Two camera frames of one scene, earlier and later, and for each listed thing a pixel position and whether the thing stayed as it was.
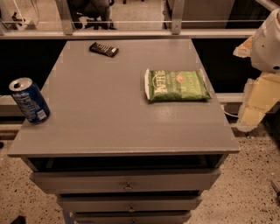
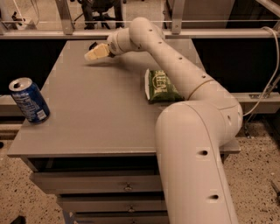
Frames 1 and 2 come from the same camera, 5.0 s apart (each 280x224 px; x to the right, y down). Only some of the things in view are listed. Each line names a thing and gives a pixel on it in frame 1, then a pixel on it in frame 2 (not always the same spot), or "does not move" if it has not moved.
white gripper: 266,52 to 113,45
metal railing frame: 176,32 does not move
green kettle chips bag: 176,85 does not move
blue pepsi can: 31,99 does not move
